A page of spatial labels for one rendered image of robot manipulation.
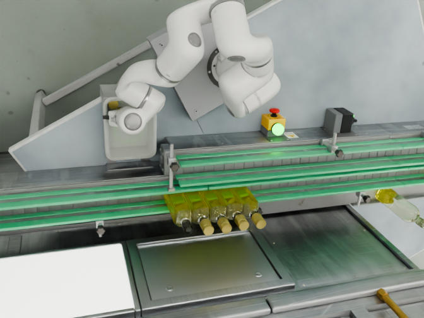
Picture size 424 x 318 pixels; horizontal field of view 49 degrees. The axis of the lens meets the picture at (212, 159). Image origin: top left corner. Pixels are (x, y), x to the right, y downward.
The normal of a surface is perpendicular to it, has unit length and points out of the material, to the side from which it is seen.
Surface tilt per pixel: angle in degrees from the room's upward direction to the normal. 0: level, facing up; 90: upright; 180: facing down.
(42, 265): 90
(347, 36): 0
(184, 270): 90
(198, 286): 91
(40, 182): 90
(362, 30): 0
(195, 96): 2
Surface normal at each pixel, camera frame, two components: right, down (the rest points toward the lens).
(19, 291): 0.05, -0.91
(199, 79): 0.33, 0.40
